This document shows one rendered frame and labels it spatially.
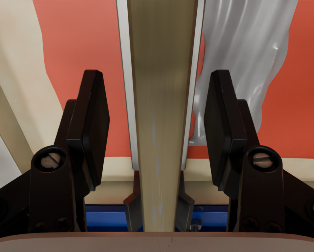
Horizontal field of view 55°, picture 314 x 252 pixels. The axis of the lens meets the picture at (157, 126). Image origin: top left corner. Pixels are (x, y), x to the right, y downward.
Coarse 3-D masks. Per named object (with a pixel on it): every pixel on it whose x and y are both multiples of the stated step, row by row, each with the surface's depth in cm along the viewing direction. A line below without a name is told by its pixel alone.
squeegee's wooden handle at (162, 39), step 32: (128, 0) 13; (160, 0) 12; (192, 0) 12; (160, 32) 13; (192, 32) 13; (160, 64) 14; (160, 96) 16; (160, 128) 18; (160, 160) 20; (160, 192) 23; (160, 224) 27
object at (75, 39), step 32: (32, 0) 23; (64, 0) 23; (96, 0) 23; (64, 32) 25; (96, 32) 25; (64, 64) 27; (96, 64) 27; (288, 64) 27; (64, 96) 30; (288, 96) 30; (192, 128) 33; (288, 128) 33
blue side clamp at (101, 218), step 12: (96, 216) 38; (108, 216) 38; (120, 216) 38; (192, 216) 38; (204, 216) 38; (216, 216) 38; (96, 228) 40; (108, 228) 40; (120, 228) 40; (204, 228) 40; (216, 228) 40
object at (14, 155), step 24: (0, 96) 29; (0, 120) 29; (0, 144) 30; (24, 144) 34; (0, 168) 32; (24, 168) 34; (96, 192) 39; (120, 192) 39; (192, 192) 39; (216, 192) 39
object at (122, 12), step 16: (128, 32) 20; (128, 48) 21; (128, 64) 22; (192, 64) 22; (128, 80) 23; (192, 80) 23; (128, 96) 24; (192, 96) 24; (128, 112) 26; (128, 128) 27
